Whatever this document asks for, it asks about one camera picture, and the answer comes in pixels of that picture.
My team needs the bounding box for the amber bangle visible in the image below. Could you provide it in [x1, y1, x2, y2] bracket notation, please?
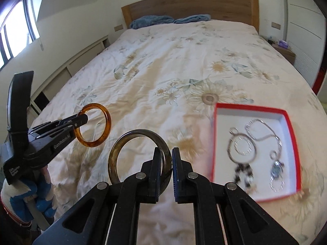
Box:
[74, 103, 111, 148]

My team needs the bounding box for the brown bead bracelet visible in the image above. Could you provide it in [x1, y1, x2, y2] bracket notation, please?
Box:
[233, 163, 257, 193]

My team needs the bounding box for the silver wristwatch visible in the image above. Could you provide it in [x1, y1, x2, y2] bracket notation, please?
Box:
[270, 160, 284, 180]

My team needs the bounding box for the dark brown jade bangle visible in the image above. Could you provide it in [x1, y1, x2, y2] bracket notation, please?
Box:
[108, 129, 172, 194]

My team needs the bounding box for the thin silver bangle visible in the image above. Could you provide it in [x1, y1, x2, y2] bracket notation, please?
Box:
[227, 127, 258, 164]

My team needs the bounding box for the silver chain necklace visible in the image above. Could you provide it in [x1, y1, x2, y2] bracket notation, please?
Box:
[244, 118, 284, 159]

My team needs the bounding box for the red jewelry box tray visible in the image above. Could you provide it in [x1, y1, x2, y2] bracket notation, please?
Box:
[211, 104, 301, 202]

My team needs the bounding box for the gloved left hand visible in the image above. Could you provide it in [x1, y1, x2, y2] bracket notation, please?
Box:
[1, 166, 57, 225]

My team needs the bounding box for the window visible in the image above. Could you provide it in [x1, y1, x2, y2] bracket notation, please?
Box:
[1, 0, 40, 67]

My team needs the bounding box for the floral beige bedspread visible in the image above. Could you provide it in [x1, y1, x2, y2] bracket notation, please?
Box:
[34, 20, 326, 244]

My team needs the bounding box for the blue pillow left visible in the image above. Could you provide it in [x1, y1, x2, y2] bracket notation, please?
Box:
[129, 15, 174, 29]

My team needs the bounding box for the blue pillow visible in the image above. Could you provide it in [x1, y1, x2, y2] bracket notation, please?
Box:
[174, 14, 211, 24]
[129, 15, 174, 29]

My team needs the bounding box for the wooden nightstand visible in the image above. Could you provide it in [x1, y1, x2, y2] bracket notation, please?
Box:
[265, 38, 296, 65]

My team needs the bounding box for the blue pillow right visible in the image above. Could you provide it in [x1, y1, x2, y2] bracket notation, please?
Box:
[174, 14, 211, 24]

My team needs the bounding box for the purple tissue box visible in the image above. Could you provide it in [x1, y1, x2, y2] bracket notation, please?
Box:
[278, 40, 289, 49]

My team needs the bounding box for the wooden headboard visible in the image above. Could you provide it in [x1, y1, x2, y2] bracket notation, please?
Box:
[121, 0, 259, 31]

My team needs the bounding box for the white wardrobe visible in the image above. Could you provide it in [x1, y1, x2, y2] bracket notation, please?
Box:
[286, 0, 326, 86]

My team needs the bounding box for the low white wall cabinet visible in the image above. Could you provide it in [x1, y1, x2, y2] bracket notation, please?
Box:
[27, 36, 110, 127]

